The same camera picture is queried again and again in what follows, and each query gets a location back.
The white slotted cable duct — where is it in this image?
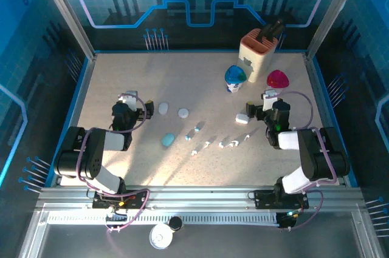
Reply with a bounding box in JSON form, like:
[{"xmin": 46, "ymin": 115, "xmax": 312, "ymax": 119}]
[{"xmin": 47, "ymin": 214, "xmax": 280, "ymax": 226}]

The white round lid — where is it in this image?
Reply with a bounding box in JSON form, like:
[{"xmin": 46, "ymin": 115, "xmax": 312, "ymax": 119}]
[{"xmin": 149, "ymin": 223, "xmax": 174, "ymax": 250}]

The black electronics box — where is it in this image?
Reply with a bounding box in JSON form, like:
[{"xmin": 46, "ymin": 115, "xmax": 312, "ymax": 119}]
[{"xmin": 278, "ymin": 211, "xmax": 300, "ymax": 231}]

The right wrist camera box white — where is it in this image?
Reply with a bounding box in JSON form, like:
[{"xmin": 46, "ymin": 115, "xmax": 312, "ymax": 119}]
[{"xmin": 262, "ymin": 89, "xmax": 280, "ymax": 112}]

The magenta plastic bowl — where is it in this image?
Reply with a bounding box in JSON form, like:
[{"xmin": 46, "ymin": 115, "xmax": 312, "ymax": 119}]
[{"xmin": 266, "ymin": 69, "xmax": 290, "ymax": 92}]

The aluminium table side rail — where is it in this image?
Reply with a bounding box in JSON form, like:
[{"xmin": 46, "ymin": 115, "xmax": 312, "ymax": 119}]
[
  {"xmin": 54, "ymin": 53, "xmax": 97, "ymax": 188},
  {"xmin": 305, "ymin": 53, "xmax": 349, "ymax": 188}
]

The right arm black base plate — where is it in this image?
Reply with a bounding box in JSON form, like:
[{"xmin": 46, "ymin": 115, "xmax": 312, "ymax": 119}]
[{"xmin": 253, "ymin": 189, "xmax": 310, "ymax": 210}]

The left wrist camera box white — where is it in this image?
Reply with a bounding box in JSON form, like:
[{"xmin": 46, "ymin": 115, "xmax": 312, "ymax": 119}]
[{"xmin": 125, "ymin": 90, "xmax": 139, "ymax": 112}]

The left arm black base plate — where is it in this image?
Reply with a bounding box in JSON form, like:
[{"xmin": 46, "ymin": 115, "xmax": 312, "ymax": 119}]
[{"xmin": 92, "ymin": 189, "xmax": 150, "ymax": 210}]

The black round cap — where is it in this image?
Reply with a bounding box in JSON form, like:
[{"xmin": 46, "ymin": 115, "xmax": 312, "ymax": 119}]
[{"xmin": 168, "ymin": 216, "xmax": 184, "ymax": 231}]

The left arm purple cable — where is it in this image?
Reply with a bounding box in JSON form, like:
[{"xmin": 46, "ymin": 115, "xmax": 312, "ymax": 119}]
[{"xmin": 77, "ymin": 92, "xmax": 150, "ymax": 234}]

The black knife handle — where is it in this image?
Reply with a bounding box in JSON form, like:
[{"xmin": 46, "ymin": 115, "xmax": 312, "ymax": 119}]
[
  {"xmin": 260, "ymin": 23, "xmax": 275, "ymax": 42},
  {"xmin": 269, "ymin": 18, "xmax": 286, "ymax": 39}
]

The blue earbud case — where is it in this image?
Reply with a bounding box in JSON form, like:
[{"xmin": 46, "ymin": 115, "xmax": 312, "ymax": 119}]
[{"xmin": 161, "ymin": 133, "xmax": 176, "ymax": 148}]

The aluminium frame post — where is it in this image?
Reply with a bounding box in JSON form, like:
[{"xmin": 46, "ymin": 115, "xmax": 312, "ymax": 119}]
[
  {"xmin": 305, "ymin": 0, "xmax": 364, "ymax": 61},
  {"xmin": 33, "ymin": 0, "xmax": 97, "ymax": 61}
]

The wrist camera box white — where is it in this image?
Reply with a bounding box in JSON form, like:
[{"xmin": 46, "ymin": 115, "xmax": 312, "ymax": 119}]
[
  {"xmin": 125, "ymin": 90, "xmax": 139, "ymax": 112},
  {"xmin": 262, "ymin": 89, "xmax": 280, "ymax": 112}
]

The aluminium mounting rail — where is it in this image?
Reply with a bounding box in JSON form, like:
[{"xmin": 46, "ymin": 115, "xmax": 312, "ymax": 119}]
[{"xmin": 35, "ymin": 186, "xmax": 367, "ymax": 210}]

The beige knife block orange top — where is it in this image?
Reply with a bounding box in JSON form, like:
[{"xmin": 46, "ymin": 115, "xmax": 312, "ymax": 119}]
[{"xmin": 238, "ymin": 29, "xmax": 278, "ymax": 83}]

